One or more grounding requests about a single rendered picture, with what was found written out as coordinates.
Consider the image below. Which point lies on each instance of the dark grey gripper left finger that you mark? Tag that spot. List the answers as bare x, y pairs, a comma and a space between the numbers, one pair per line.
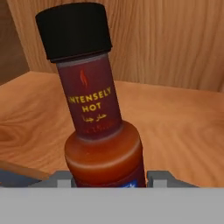
59, 179

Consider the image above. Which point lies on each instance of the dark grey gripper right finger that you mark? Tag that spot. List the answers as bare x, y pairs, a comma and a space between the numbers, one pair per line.
160, 179

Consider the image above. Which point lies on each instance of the red hot sauce bottle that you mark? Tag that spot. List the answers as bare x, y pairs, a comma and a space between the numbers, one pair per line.
96, 122

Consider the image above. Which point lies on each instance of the wooden cabinet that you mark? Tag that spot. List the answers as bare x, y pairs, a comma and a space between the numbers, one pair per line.
175, 87

